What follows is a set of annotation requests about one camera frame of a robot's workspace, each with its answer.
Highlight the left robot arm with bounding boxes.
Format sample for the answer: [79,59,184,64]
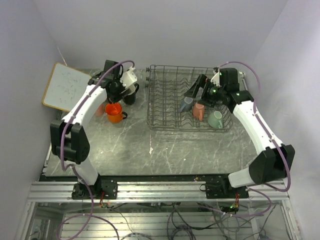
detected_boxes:
[50,60,139,199]

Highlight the black faceted mug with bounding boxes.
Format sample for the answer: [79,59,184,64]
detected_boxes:
[122,83,140,106]

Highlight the tall pink tumbler cup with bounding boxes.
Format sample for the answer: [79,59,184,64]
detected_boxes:
[95,103,105,117]

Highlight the small whiteboard with wooden frame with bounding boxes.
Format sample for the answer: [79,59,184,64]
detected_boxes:
[42,62,91,112]

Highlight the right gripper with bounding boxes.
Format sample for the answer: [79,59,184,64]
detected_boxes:
[184,74,226,108]

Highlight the mint green mug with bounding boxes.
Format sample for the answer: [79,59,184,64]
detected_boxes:
[207,110,224,129]

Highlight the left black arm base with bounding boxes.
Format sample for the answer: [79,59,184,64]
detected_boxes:
[71,175,118,200]

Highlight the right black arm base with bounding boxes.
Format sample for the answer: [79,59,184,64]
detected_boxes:
[199,178,249,199]

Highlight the loose cables under table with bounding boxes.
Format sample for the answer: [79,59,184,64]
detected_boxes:
[84,201,266,240]

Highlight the aluminium mounting rail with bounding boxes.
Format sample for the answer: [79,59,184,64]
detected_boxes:
[27,181,290,203]

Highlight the orange enamel mug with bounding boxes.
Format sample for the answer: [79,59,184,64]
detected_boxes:
[104,102,128,124]

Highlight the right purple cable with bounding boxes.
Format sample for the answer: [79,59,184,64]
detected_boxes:
[213,61,292,218]

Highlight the blue printed mug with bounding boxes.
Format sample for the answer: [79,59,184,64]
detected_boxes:
[179,96,194,113]

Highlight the salmon printed mug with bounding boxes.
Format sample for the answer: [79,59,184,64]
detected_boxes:
[192,103,205,122]

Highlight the grey wire dish rack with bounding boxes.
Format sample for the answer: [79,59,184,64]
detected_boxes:
[146,64,233,133]

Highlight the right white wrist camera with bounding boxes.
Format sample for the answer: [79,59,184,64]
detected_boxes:
[210,67,221,88]

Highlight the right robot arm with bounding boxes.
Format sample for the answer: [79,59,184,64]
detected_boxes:
[184,67,295,198]

